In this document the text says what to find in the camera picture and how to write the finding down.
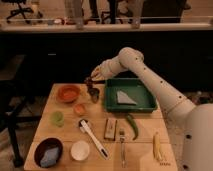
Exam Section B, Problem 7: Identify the dark red grape bunch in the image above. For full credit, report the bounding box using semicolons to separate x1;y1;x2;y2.
85;77;96;96

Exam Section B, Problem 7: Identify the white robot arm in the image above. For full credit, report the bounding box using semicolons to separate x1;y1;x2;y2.
91;47;213;171

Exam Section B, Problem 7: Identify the small metal cup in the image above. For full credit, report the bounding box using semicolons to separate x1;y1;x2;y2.
89;88;100;103

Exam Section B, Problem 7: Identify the small orange cup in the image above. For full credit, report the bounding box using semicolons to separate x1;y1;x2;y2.
73;104;86;116

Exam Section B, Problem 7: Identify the green plastic cup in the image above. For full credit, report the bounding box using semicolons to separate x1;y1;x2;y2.
50;111;64;127

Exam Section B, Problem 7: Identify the green plastic tray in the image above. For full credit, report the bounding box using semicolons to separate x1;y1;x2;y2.
104;78;157;113

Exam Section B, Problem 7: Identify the grey folded cloth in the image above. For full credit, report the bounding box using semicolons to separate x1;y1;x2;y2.
117;91;136;105

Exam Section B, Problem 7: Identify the orange bowl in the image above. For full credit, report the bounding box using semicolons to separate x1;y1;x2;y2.
57;84;80;103

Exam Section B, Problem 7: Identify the brown rectangular block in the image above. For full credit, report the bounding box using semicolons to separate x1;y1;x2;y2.
104;118;117;141

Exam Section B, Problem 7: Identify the green chili pepper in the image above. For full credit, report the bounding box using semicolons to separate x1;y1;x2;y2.
125;114;139;140

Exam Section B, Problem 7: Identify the metal fork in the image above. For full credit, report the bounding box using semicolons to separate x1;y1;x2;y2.
119;129;126;168

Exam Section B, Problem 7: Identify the black chair at left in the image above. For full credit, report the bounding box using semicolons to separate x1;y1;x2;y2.
0;39;43;169

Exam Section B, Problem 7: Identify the dark maroon bowl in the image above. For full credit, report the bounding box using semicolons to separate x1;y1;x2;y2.
34;138;63;168

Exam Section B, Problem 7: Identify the yellow corn cob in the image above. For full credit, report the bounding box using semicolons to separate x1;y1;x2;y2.
153;132;163;162

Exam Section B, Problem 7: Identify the blue cloth in bowl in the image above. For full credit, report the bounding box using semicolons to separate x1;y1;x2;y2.
40;147;59;168

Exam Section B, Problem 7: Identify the black office chair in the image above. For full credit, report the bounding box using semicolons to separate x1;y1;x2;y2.
1;0;43;24

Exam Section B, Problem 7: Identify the white handled kitchen tool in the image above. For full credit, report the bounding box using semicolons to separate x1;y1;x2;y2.
79;119;109;159

